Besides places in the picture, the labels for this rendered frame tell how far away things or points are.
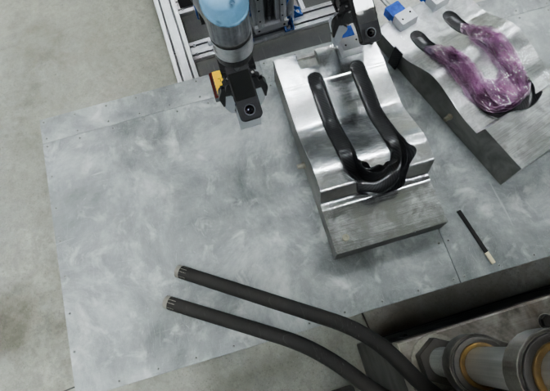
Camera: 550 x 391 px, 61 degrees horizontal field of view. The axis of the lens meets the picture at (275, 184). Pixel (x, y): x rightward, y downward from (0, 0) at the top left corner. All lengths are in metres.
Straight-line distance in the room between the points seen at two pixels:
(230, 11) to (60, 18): 1.97
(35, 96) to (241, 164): 1.50
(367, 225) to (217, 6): 0.57
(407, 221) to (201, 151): 0.53
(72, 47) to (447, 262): 2.01
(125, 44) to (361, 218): 1.69
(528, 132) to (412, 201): 0.30
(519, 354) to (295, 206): 0.64
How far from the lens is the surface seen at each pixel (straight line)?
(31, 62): 2.60
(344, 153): 1.05
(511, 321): 1.20
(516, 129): 1.19
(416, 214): 1.09
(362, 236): 1.06
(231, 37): 0.82
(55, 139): 1.34
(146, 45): 2.43
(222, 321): 1.04
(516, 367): 0.65
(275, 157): 1.17
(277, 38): 2.08
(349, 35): 1.22
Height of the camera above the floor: 1.88
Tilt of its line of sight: 71 degrees down
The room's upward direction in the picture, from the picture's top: 7 degrees counter-clockwise
